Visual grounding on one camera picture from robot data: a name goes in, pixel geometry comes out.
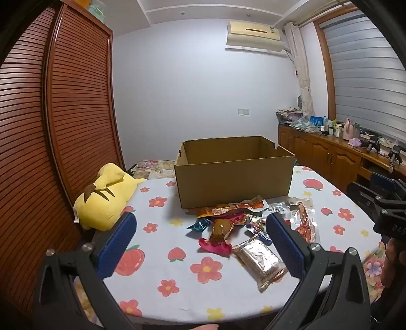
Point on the white wall air conditioner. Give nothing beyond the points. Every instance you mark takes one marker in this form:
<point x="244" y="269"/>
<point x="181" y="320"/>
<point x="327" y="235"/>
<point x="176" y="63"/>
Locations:
<point x="253" y="31"/>

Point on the wooden sideboard cabinet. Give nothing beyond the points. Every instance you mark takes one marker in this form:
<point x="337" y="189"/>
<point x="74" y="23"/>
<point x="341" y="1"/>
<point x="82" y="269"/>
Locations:
<point x="320" y="152"/>

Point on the cream patterned curtain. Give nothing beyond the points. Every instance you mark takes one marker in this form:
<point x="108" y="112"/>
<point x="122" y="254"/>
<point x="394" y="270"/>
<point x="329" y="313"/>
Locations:
<point x="299" y="63"/>

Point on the white floral strawberry sheet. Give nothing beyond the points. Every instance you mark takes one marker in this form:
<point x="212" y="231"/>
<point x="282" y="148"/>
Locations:
<point x="177" y="241"/>

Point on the white wall switch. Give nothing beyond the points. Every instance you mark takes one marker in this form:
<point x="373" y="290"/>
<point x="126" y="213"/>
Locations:
<point x="243" y="111"/>

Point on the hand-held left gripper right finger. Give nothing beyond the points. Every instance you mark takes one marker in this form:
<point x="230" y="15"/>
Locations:
<point x="285" y="246"/>

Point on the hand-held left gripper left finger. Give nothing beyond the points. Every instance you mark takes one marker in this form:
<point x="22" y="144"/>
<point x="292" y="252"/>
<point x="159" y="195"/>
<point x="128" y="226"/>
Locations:
<point x="118" y="241"/>

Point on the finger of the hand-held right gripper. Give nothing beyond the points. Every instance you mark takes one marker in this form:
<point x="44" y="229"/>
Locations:
<point x="383" y="181"/>
<point x="361" y="198"/>

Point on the black clamp stand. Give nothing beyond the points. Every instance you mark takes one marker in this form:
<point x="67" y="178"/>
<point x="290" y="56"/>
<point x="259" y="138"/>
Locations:
<point x="395" y="155"/>
<point x="374" y="144"/>

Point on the orange red snack packet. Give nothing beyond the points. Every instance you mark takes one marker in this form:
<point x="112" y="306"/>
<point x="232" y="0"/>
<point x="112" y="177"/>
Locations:
<point x="222" y="210"/>

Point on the green storage box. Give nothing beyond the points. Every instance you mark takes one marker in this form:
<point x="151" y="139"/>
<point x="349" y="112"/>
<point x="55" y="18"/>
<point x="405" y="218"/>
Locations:
<point x="96" y="11"/>

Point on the clear brown biscuit packet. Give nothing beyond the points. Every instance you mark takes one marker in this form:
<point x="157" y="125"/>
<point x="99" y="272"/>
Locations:
<point x="260" y="260"/>

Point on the pink thermos bottle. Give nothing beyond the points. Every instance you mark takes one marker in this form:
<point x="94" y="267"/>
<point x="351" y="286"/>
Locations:
<point x="349" y="130"/>

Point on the silver clear snack packet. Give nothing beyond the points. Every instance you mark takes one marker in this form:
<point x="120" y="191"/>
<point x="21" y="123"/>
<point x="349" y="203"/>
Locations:
<point x="279" y="208"/>

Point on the clear packet with red food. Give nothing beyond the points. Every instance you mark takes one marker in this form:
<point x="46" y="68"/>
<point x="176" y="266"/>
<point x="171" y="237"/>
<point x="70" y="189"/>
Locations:
<point x="306" y="225"/>

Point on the brown pink snack packet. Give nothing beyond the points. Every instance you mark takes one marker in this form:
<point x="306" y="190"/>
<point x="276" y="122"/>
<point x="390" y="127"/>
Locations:
<point x="219" y="236"/>

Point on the blue box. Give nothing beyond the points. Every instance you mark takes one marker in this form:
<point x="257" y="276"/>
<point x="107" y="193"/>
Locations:
<point x="316" y="120"/>

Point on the brown louvered wooden wardrobe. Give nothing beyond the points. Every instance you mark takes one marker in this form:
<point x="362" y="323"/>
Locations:
<point x="31" y="127"/>

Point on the grey window blind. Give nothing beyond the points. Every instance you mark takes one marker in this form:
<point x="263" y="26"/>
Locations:
<point x="364" y="79"/>

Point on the wooden window frame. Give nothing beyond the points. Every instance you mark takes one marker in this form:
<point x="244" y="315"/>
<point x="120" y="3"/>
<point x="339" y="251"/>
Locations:
<point x="326" y="69"/>

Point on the small grey fan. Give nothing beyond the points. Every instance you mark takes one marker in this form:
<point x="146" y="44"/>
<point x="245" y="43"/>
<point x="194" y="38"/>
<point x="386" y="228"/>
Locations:
<point x="300" y="102"/>

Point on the small colourful snack packet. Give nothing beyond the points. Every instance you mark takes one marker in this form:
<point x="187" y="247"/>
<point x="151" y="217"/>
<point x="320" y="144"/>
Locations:
<point x="257" y="233"/>

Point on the blue candy wrapper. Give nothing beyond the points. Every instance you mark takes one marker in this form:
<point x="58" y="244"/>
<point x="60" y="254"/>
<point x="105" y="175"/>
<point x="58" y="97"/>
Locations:
<point x="198" y="226"/>

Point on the stack of folded cloth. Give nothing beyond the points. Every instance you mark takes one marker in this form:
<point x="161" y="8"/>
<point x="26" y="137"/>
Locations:
<point x="287" y="115"/>

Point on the floral bed quilt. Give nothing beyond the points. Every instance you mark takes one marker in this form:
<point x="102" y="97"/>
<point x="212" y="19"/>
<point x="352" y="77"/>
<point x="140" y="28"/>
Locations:
<point x="149" y="168"/>

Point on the green patterned cloth bag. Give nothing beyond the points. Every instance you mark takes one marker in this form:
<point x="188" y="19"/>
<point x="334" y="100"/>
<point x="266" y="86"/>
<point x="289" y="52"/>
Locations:
<point x="301" y="124"/>

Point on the yellow plush toy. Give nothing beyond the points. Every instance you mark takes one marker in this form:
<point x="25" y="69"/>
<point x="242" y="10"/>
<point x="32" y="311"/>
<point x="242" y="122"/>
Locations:
<point x="104" y="196"/>

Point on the person's right hand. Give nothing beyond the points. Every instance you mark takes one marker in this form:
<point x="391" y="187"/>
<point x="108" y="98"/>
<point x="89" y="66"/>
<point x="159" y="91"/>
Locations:
<point x="395" y="263"/>

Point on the brown cardboard box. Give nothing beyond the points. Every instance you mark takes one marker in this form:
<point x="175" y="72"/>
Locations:
<point x="234" y="181"/>

